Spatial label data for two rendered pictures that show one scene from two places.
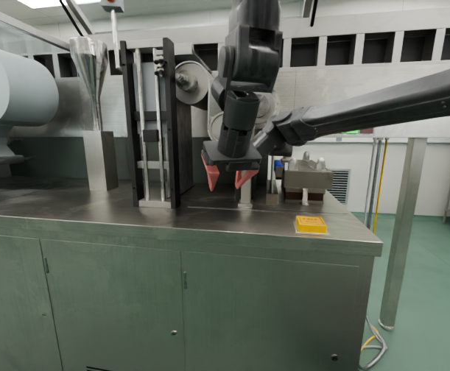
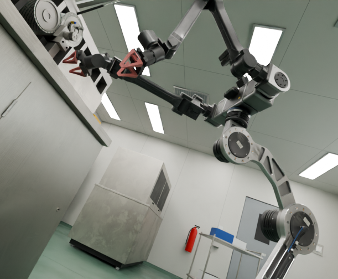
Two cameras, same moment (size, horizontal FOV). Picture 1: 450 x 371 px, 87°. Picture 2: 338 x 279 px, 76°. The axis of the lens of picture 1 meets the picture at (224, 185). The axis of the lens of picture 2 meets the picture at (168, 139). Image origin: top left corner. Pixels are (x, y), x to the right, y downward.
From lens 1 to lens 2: 88 cm
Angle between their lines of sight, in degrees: 90
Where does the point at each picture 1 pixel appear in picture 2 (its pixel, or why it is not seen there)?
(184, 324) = not seen: outside the picture
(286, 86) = not seen: hidden behind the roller
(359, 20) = (89, 39)
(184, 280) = (11, 107)
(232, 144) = (150, 62)
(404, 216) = not seen: hidden behind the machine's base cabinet
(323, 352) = (55, 205)
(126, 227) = (14, 11)
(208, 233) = (67, 83)
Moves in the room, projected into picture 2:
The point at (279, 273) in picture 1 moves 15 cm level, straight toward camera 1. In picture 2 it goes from (71, 139) to (102, 149)
